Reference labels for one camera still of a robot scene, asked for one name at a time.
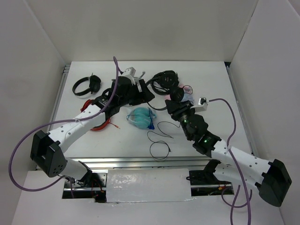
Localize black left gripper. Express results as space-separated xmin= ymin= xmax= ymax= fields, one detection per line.
xmin=119 ymin=79 xmax=155 ymax=107

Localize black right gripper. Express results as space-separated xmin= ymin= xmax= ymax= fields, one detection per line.
xmin=165 ymin=99 xmax=196 ymax=140

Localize black Panasonic headphones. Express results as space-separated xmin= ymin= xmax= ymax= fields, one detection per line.
xmin=145 ymin=70 xmax=186 ymax=159

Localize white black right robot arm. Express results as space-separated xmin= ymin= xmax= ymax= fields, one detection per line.
xmin=165 ymin=100 xmax=292 ymax=207

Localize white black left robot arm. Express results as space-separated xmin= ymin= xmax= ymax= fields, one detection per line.
xmin=30 ymin=76 xmax=155 ymax=187

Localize grey white headphones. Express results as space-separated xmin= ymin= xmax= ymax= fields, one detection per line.
xmin=122 ymin=67 xmax=146 ymax=82

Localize pink and blue headphones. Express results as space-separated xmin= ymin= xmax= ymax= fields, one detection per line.
xmin=164 ymin=84 xmax=195 ymax=104

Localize teal cat ear headphones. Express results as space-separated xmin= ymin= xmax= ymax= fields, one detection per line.
xmin=126 ymin=107 xmax=157 ymax=130

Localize small black headphones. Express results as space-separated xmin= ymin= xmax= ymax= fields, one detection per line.
xmin=72 ymin=73 xmax=103 ymax=96

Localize red black headphones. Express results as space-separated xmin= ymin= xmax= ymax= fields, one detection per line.
xmin=81 ymin=99 xmax=122 ymax=132

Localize white front cover panel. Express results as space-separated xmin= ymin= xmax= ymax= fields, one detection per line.
xmin=106 ymin=169 xmax=192 ymax=203

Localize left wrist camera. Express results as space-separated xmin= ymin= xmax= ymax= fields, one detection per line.
xmin=121 ymin=67 xmax=142 ymax=92

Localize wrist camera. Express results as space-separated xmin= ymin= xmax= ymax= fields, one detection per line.
xmin=191 ymin=97 xmax=209 ymax=112
xmin=121 ymin=67 xmax=142 ymax=92

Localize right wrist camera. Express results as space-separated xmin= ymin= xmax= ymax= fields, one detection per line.
xmin=191 ymin=97 xmax=209 ymax=112

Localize aluminium base frame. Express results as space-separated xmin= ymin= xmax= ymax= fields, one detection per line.
xmin=35 ymin=63 xmax=255 ymax=200

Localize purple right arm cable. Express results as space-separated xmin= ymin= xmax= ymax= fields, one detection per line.
xmin=207 ymin=97 xmax=253 ymax=225

